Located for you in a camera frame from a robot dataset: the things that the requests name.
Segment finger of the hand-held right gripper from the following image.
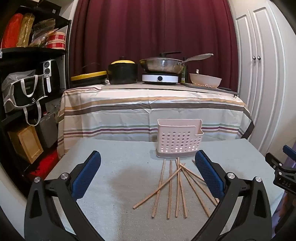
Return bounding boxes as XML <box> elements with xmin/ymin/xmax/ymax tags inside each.
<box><xmin>265</xmin><ymin>152</ymin><xmax>286</xmax><ymax>173</ymax></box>
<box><xmin>283</xmin><ymin>145</ymin><xmax>296</xmax><ymax>161</ymax></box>

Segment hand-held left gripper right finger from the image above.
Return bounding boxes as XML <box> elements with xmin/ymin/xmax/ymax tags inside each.
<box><xmin>195</xmin><ymin>150</ymin><xmax>272</xmax><ymax>241</ymax></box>

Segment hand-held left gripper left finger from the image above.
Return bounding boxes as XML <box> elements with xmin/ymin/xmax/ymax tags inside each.
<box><xmin>24</xmin><ymin>150</ymin><xmax>102</xmax><ymax>241</ymax></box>

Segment bunch of wooden chopsticks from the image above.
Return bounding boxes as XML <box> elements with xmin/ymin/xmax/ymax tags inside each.
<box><xmin>133</xmin><ymin>158</ymin><xmax>220</xmax><ymax>220</ymax></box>

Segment perforated plastic utensil holder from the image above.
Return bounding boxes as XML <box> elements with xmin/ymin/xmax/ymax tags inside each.
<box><xmin>157</xmin><ymin>119</ymin><xmax>204</xmax><ymax>160</ymax></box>

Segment light grey table mat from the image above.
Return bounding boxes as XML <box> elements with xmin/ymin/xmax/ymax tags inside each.
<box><xmin>43</xmin><ymin>138</ymin><xmax>287</xmax><ymax>241</ymax></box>

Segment red cloth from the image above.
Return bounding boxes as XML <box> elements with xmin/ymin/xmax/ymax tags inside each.
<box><xmin>27</xmin><ymin>150</ymin><xmax>60</xmax><ymax>180</ymax></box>

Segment grey storage bin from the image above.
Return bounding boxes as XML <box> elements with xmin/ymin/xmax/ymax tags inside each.
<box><xmin>37</xmin><ymin>113</ymin><xmax>58</xmax><ymax>149</ymax></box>

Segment wooden box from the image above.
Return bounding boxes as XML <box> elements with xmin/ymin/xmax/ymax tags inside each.
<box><xmin>8</xmin><ymin>125</ymin><xmax>44</xmax><ymax>164</ymax></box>

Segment white wardrobe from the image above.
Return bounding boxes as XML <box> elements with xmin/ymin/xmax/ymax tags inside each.
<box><xmin>233</xmin><ymin>0</ymin><xmax>292</xmax><ymax>156</ymax></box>

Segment black tray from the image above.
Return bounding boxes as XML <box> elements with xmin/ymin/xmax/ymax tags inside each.
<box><xmin>180</xmin><ymin>82</ymin><xmax>240</xmax><ymax>96</ymax></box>

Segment striped tablecloth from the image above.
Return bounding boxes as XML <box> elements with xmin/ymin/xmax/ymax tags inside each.
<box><xmin>57</xmin><ymin>84</ymin><xmax>255</xmax><ymax>158</ymax></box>

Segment white bowl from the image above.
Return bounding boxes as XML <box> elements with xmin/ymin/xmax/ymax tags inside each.
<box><xmin>189</xmin><ymin>73</ymin><xmax>223</xmax><ymax>89</ymax></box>

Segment flat black and yellow cooker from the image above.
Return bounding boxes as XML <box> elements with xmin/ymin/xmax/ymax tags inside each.
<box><xmin>70</xmin><ymin>70</ymin><xmax>109</xmax><ymax>88</ymax></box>

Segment black tote bag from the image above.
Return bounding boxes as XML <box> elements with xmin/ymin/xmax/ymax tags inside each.
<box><xmin>1</xmin><ymin>74</ymin><xmax>48</xmax><ymax>127</ymax></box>

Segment dark oil bottle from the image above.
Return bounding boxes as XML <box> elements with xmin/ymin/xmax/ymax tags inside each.
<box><xmin>181</xmin><ymin>57</ymin><xmax>188</xmax><ymax>83</ymax></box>

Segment flat grey board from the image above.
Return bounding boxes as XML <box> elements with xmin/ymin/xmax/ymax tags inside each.
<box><xmin>101</xmin><ymin>82</ymin><xmax>238</xmax><ymax>93</ymax></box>

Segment black and silver air fryer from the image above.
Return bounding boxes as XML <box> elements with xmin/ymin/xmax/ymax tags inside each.
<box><xmin>36</xmin><ymin>59</ymin><xmax>61</xmax><ymax>93</ymax></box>

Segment black pot with yellow lid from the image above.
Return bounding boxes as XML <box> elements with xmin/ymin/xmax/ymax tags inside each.
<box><xmin>108</xmin><ymin>57</ymin><xmax>139</xmax><ymax>85</ymax></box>

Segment white induction cooker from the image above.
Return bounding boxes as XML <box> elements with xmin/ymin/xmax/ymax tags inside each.
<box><xmin>142</xmin><ymin>73</ymin><xmax>179</xmax><ymax>84</ymax></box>

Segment stainless steel wok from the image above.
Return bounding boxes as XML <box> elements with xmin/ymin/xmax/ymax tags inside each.
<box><xmin>139</xmin><ymin>53</ymin><xmax>214</xmax><ymax>75</ymax></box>

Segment black shelving unit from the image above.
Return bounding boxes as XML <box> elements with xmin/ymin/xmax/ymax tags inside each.
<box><xmin>0</xmin><ymin>0</ymin><xmax>73</xmax><ymax>197</ymax></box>

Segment red and white round tin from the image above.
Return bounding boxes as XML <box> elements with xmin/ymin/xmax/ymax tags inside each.
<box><xmin>46</xmin><ymin>32</ymin><xmax>66</xmax><ymax>50</ymax></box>

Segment clear plastic packets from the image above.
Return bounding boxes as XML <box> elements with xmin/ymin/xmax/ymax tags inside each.
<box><xmin>29</xmin><ymin>18</ymin><xmax>56</xmax><ymax>47</ymax></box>

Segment maroon curtain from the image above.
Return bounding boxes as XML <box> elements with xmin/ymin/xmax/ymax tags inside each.
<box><xmin>68</xmin><ymin>0</ymin><xmax>239</xmax><ymax>91</ymax></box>

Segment gold bag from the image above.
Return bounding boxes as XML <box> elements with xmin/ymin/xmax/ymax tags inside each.
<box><xmin>16</xmin><ymin>13</ymin><xmax>35</xmax><ymax>48</ymax></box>

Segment red bag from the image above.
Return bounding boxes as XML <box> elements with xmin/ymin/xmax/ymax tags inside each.
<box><xmin>1</xmin><ymin>13</ymin><xmax>24</xmax><ymax>49</ymax></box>

